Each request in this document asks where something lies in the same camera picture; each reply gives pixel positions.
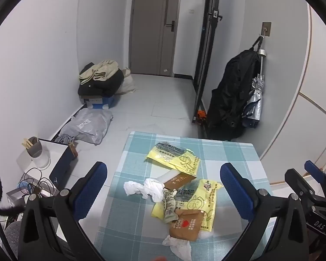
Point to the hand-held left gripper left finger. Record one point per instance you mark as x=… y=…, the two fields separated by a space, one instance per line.
x=92 y=187

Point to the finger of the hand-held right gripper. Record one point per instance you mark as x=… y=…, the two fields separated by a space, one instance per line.
x=313 y=166
x=297 y=182

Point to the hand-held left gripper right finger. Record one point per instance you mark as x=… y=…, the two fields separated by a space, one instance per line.
x=236 y=190

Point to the white tissue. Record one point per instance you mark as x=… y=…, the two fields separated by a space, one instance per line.
x=149 y=189

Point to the gold brown wrapper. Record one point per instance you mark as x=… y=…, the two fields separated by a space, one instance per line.
x=179 y=181

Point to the yellow printed wrapper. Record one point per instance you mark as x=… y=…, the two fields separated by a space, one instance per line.
x=176 y=160
x=203 y=204

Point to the navy blue box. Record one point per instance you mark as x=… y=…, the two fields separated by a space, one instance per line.
x=63 y=168

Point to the small brown box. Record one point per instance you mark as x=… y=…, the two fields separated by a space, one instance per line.
x=74 y=149

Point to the grey striped cloth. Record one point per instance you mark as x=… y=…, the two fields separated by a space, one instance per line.
x=65 y=140

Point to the blue checked tablecloth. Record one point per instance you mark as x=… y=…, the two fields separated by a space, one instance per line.
x=135 y=223

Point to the white cup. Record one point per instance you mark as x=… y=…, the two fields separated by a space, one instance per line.
x=40 y=157

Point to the grey plastic bag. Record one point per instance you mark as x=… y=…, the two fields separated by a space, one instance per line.
x=89 y=125

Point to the brown wrapper red heart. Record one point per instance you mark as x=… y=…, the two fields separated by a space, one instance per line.
x=184 y=228

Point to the green crumpled wrapper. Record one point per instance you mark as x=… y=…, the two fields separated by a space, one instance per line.
x=169 y=206

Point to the clear plastic box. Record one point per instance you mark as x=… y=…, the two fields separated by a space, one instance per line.
x=16 y=197

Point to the bundle of wooden chopsticks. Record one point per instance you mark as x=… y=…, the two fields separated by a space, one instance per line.
x=28 y=142

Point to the white crumpled plastic film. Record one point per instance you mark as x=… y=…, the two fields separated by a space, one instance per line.
x=179 y=248

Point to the orange object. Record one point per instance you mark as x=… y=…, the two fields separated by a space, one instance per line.
x=201 y=114

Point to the blue cardboard box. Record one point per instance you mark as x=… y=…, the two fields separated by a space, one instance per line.
x=100 y=102

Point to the silver folded umbrella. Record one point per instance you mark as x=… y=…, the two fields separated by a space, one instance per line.
x=254 y=100

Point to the black backpack on hook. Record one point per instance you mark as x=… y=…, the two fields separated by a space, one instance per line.
x=228 y=100

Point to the white wardrobe gold trim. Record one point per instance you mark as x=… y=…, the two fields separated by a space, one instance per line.
x=315 y=73

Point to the black clothes pile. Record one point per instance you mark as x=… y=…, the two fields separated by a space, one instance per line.
x=103 y=87

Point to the white cloth bag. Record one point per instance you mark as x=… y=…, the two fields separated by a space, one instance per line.
x=127 y=84

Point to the beige cloth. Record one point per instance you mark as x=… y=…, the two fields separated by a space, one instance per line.
x=97 y=72

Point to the grey door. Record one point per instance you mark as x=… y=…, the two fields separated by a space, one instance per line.
x=149 y=32

